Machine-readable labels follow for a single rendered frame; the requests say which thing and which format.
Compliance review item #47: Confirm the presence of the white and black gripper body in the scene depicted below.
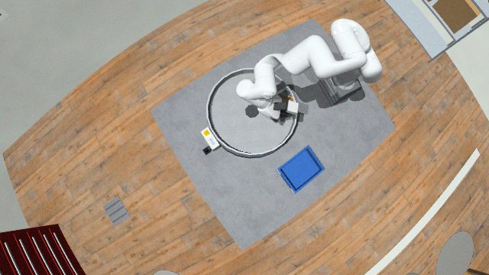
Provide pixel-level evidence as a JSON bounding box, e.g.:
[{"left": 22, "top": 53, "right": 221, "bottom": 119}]
[{"left": 257, "top": 95, "right": 282, "bottom": 120}]

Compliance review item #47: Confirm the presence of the blue crate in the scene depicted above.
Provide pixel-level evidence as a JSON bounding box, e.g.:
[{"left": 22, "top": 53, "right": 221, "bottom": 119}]
[{"left": 276, "top": 147, "right": 323, "bottom": 193}]

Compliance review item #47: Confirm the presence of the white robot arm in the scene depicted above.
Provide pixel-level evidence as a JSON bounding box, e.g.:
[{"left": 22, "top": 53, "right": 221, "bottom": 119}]
[{"left": 236, "top": 19, "right": 382, "bottom": 108}]

